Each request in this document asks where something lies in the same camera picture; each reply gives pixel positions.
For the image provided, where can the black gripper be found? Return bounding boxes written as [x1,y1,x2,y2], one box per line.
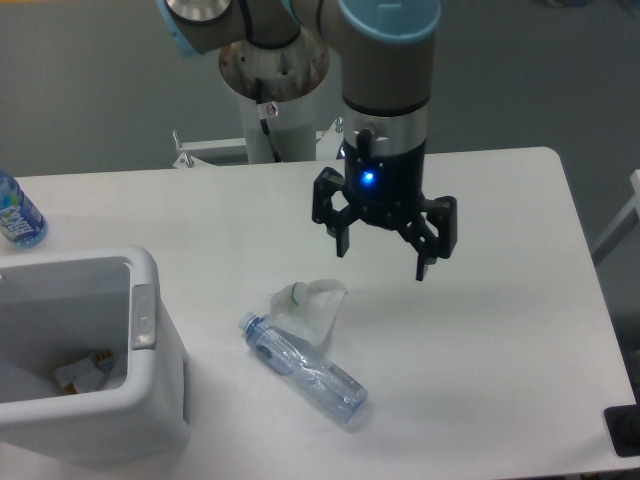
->
[311,130,457,281]

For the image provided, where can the white plastic wrapper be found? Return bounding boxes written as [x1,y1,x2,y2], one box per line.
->
[269,279,347,349]

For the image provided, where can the clear plastic bottle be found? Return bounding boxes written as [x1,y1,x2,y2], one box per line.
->
[238,312,369,432]

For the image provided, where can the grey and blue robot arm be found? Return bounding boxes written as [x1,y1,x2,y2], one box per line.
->
[157,1,457,277]

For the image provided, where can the paper trash in bin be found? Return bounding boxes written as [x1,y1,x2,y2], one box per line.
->
[54,350,128,395]

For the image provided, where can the white trash can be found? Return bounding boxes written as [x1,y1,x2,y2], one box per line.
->
[1,246,190,464]

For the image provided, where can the black table corner clamp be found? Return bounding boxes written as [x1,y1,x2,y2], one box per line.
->
[604,404,639,458]

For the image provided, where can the blue labelled water bottle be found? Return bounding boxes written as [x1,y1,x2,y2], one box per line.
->
[1,171,48,248]

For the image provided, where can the white pedestal foot bracket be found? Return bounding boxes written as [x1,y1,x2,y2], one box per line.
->
[172,116,344,169]

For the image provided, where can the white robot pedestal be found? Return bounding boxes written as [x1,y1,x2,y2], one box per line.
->
[219,27,330,164]

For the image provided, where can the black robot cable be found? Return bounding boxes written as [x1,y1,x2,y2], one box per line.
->
[253,77,283,164]

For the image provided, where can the white frame at right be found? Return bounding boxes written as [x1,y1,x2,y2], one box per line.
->
[591,169,639,266]

